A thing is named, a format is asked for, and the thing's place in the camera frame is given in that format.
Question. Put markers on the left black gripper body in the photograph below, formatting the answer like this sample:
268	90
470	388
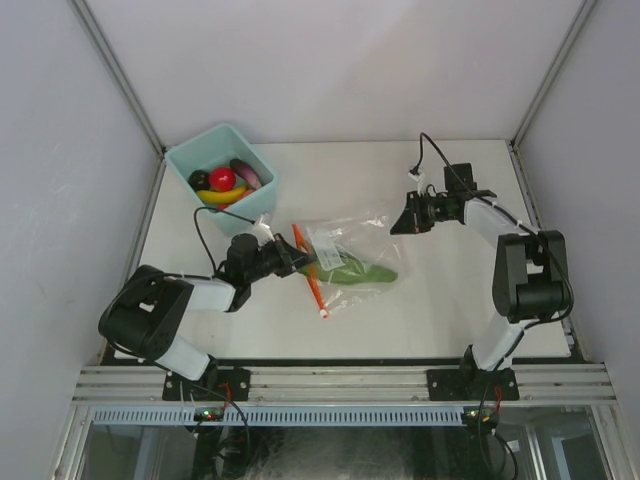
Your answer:
268	261

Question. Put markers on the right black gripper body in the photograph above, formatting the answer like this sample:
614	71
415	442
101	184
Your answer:
429	209

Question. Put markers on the clear zip top bag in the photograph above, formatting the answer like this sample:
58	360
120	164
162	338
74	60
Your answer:
355	258

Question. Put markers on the green fake leaf vegetable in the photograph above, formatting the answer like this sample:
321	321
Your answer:
353	272

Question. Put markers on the small orange fake carrot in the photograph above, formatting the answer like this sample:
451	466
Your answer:
246	193

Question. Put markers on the long purple fake eggplant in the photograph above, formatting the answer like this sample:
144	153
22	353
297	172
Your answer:
246	172

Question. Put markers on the yellow fake banana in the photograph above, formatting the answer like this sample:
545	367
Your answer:
222	197

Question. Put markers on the red fake apple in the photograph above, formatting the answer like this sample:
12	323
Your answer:
222	179

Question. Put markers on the dark purple fake eggplant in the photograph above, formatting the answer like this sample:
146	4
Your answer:
199	180

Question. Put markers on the teal plastic bin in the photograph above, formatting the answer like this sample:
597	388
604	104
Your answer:
214	148

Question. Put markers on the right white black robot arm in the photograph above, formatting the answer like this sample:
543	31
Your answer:
530	285

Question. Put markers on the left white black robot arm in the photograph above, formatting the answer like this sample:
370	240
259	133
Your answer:
144	318

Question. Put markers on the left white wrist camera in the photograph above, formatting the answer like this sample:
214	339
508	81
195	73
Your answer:
262	229

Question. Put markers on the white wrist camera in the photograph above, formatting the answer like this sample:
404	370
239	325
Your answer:
416	175
262	229

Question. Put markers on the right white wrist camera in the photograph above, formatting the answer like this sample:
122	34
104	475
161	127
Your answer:
416	175

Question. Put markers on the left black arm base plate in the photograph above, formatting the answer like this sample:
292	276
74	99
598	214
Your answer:
218	385

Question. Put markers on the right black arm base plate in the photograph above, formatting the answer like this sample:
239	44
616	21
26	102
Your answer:
451	384

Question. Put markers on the aluminium mounting rail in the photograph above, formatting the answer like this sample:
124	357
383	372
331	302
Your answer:
538	384

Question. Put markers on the blue slotted cable duct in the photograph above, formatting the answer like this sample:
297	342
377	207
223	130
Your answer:
275	416

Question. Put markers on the right aluminium frame post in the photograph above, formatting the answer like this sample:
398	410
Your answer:
578	24

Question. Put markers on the aluminium frame post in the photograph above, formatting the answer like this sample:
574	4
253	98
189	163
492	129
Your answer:
97	37
578	24

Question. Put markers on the left aluminium frame post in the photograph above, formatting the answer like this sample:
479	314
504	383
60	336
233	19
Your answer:
97	37

